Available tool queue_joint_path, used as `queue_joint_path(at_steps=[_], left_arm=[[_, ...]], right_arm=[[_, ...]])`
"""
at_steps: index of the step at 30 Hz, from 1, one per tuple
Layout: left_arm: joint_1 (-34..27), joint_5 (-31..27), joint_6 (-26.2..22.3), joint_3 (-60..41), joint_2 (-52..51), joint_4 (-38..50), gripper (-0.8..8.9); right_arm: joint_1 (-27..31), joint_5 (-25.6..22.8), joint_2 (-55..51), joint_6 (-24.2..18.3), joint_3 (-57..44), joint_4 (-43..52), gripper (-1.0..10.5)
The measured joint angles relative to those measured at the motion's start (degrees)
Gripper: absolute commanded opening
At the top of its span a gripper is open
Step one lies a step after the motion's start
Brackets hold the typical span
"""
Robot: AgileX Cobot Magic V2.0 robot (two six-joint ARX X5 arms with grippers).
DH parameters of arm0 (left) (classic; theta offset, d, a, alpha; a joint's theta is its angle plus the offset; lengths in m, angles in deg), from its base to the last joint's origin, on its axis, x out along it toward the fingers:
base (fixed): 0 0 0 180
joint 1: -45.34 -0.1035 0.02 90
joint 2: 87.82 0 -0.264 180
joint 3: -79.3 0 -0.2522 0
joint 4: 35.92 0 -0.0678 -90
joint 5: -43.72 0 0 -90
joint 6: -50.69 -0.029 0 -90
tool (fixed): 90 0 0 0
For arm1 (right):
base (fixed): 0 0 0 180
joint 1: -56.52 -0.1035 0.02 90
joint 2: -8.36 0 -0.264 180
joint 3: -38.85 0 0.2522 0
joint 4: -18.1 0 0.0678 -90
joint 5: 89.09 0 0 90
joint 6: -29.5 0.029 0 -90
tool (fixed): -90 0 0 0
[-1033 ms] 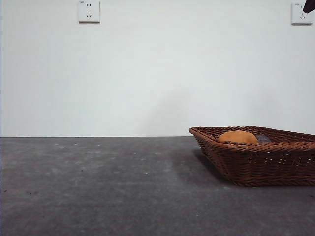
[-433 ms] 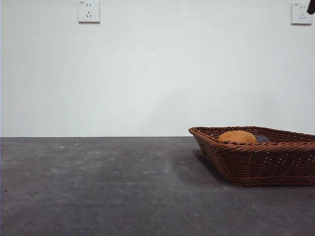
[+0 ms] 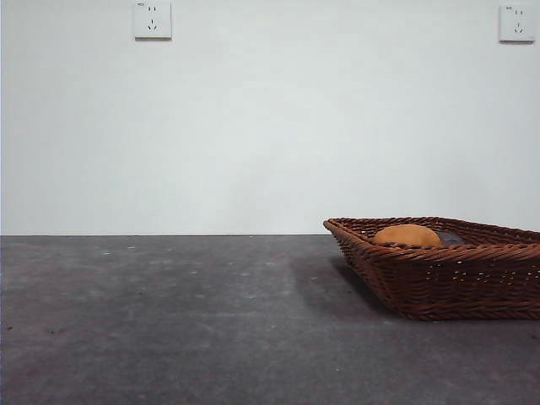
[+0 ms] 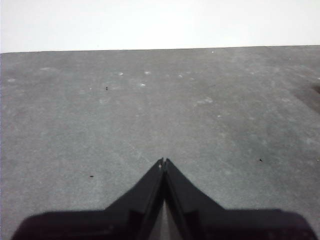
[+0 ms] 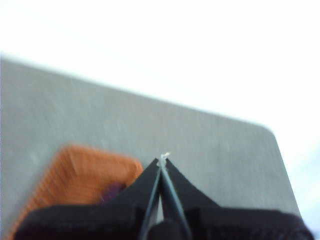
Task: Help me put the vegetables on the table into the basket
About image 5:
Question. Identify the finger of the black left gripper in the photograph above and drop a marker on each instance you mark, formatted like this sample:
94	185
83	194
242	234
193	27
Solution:
120	220
200	215

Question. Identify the purple eggplant with green stem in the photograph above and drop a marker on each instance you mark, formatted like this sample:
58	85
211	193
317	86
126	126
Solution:
113	191

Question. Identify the brown wicker basket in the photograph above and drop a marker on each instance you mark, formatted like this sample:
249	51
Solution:
82	175

